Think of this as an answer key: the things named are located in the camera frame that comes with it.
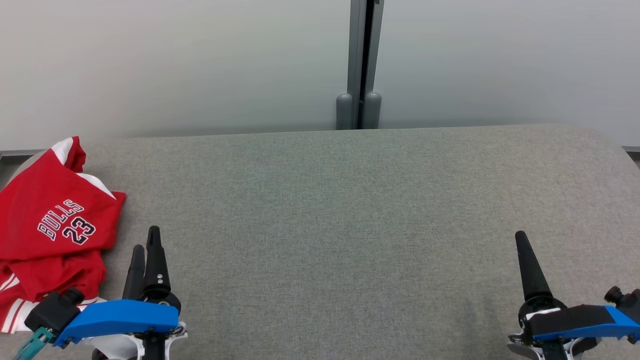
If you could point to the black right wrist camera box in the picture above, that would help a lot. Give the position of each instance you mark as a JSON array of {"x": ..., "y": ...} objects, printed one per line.
[{"x": 627, "y": 302}]

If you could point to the red shorts white trim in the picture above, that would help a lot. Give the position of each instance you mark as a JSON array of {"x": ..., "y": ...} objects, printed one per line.
[{"x": 35, "y": 200}]

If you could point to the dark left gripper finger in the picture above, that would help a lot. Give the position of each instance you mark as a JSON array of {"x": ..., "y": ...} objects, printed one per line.
[
  {"x": 156, "y": 265},
  {"x": 134, "y": 275}
]

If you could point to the grey cylindrical post foot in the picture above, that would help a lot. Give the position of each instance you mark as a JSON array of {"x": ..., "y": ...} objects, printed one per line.
[
  {"x": 344, "y": 112},
  {"x": 372, "y": 111}
]

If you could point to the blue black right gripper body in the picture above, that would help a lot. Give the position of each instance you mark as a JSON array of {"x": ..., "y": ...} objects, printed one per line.
[{"x": 570, "y": 322}]

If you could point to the grey partition post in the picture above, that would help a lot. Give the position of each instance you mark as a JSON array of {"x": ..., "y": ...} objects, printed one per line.
[{"x": 356, "y": 50}]

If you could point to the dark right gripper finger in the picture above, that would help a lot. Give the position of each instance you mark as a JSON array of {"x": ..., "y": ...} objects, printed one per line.
[{"x": 531, "y": 275}]

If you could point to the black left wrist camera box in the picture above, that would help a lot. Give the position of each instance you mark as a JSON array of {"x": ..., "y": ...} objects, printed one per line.
[{"x": 52, "y": 312}]

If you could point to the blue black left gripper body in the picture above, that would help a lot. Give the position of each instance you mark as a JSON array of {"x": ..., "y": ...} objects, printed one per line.
[{"x": 120, "y": 317}]

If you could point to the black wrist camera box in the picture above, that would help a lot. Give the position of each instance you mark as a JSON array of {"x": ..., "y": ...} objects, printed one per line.
[
  {"x": 627, "y": 302},
  {"x": 52, "y": 312}
]

